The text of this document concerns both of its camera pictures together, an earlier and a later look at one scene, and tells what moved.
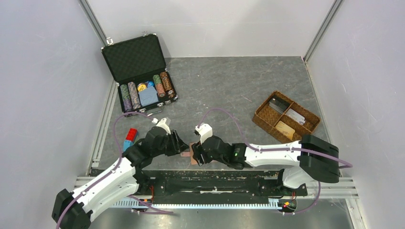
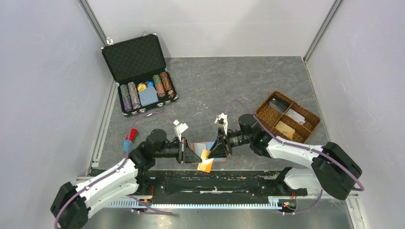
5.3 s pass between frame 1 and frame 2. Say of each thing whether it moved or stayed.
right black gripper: moved
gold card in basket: stayed
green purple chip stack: stayed
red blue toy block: stayed
